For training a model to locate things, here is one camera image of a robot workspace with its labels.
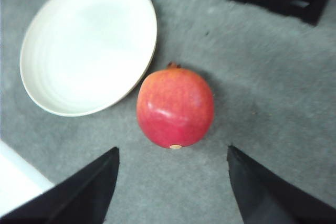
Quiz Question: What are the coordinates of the red pomegranate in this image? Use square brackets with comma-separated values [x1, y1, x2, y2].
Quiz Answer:
[136, 61, 214, 149]

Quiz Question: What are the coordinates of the white plate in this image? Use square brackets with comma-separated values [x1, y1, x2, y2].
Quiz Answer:
[19, 0, 158, 116]

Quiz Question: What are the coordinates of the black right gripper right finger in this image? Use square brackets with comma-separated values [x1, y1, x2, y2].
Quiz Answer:
[227, 145, 336, 224]

